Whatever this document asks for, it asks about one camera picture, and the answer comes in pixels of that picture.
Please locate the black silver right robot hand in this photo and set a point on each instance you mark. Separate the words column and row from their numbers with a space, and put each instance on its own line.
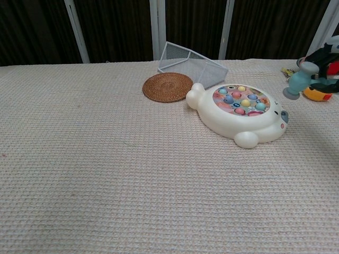
column 332, row 53

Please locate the white seal fishing toy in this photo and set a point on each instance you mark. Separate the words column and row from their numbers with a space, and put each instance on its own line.
column 219, row 124

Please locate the white metal frame post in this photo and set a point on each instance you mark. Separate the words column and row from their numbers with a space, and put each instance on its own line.
column 76, row 31
column 158, row 29
column 226, row 29
column 321, row 23

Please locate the round brown rattan coaster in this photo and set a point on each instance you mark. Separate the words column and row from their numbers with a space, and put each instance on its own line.
column 167, row 87

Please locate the teal grey toy hammer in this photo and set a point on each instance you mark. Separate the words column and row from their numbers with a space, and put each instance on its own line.
column 295, row 82

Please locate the red tape roll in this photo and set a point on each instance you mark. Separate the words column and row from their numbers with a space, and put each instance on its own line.
column 332, row 69

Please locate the beige waffle-weave tablecloth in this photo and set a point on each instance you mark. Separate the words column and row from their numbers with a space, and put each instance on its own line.
column 132, row 172

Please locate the yellow duck tape measure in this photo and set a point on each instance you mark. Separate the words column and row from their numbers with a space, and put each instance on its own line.
column 313, row 94

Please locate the black pleated curtain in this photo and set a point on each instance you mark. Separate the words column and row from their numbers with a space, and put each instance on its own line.
column 119, row 26

